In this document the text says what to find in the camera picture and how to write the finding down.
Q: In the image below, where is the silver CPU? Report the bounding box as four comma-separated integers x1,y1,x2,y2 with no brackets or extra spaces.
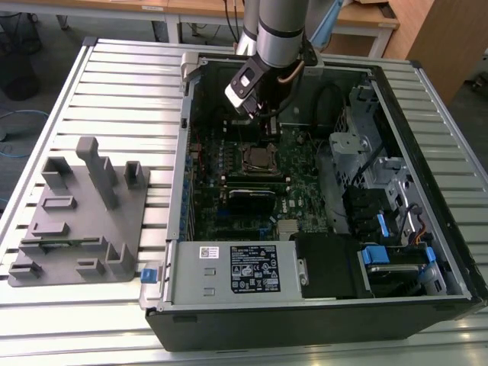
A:
248,148,276,169

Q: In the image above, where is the CPU socket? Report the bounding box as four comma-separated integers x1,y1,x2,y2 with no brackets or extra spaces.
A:
238,141,286,176

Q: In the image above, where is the silver drive cage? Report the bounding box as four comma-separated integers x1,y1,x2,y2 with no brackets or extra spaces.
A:
327,82,416,191

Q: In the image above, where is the pale blue teach pendant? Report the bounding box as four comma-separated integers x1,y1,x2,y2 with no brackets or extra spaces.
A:
309,0,344,49

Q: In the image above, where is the black graphics card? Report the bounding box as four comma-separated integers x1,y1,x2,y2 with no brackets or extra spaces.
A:
227,188,276,217

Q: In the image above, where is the green motherboard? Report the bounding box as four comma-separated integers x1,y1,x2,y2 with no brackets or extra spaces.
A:
185,124,333,242

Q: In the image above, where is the wooden desk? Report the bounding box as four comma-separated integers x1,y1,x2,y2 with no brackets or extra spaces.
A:
0,0,180,45
167,0,400,58

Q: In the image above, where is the black plastic disk bay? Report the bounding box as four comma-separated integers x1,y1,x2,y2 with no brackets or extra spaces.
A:
342,185,393,240

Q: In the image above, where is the blue disk carrier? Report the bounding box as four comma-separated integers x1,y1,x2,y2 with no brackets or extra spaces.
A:
376,212,393,237
361,246,436,268

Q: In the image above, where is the black plastic shroud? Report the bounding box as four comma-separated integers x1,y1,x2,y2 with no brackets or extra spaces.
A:
295,233,373,300

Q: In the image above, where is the wooden cabinet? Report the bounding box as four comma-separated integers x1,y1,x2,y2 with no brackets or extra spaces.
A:
392,0,488,104

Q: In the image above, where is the silver power supply unit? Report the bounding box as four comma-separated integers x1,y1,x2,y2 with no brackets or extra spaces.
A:
162,240,306,305

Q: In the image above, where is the office chair base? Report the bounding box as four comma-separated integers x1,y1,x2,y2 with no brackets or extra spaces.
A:
464,49,488,93

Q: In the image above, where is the black hard disk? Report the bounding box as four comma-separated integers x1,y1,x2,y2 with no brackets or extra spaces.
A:
365,263,428,299

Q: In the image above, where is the grey parts rack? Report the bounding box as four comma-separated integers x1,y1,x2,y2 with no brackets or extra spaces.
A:
7,136,152,287

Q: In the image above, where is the black PC case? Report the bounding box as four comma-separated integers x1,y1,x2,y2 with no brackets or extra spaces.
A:
139,51,488,354

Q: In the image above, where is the black office chair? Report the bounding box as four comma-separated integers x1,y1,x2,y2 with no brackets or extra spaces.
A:
0,11,43,102

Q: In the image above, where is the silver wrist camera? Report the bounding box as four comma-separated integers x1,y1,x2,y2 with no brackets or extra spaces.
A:
224,65,264,115

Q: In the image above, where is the black wire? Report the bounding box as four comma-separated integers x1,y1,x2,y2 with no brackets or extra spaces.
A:
314,82,346,133

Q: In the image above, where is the blue floor cable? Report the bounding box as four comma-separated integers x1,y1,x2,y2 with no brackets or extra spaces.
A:
0,108,51,158

